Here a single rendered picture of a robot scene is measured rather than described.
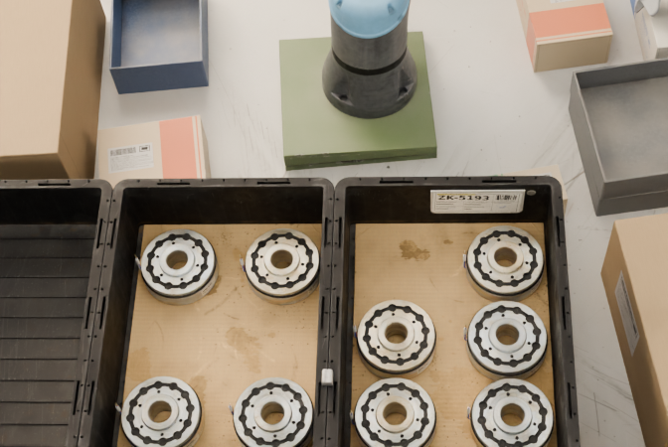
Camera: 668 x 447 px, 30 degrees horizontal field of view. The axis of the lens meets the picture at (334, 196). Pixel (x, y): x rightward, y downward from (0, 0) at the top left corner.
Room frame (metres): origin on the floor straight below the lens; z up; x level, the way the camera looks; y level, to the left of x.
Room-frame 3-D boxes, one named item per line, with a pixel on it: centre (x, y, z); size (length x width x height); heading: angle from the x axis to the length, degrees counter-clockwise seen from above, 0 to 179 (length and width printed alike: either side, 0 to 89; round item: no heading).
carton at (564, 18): (1.23, -0.40, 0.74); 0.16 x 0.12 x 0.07; 0
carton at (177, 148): (1.04, 0.27, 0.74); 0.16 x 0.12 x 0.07; 91
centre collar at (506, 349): (0.64, -0.20, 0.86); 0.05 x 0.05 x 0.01
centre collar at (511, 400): (0.53, -0.19, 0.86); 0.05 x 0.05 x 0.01
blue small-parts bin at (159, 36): (1.31, 0.25, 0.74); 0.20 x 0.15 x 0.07; 177
